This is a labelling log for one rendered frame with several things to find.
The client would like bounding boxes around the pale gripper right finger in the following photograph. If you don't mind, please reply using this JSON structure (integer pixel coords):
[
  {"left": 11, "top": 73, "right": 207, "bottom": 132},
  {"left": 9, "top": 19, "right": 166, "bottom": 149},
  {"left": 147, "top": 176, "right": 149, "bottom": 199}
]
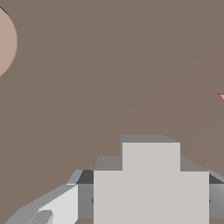
[{"left": 208, "top": 170, "right": 224, "bottom": 220}]

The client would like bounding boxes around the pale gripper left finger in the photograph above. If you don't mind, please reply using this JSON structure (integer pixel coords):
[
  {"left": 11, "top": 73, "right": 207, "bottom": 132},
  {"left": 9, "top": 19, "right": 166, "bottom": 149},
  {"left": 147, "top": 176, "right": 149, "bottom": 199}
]
[{"left": 3, "top": 169, "right": 95, "bottom": 224}]

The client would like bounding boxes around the pale grey stepped block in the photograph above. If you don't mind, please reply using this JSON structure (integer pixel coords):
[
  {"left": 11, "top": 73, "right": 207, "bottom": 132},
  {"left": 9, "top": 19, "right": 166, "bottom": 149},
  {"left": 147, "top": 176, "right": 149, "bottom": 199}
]
[{"left": 93, "top": 134, "right": 210, "bottom": 224}]

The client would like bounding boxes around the pale beige round disc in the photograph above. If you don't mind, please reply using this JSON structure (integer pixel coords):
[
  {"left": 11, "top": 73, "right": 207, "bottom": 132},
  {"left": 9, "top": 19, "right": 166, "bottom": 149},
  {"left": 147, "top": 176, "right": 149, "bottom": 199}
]
[{"left": 0, "top": 6, "right": 18, "bottom": 79}]

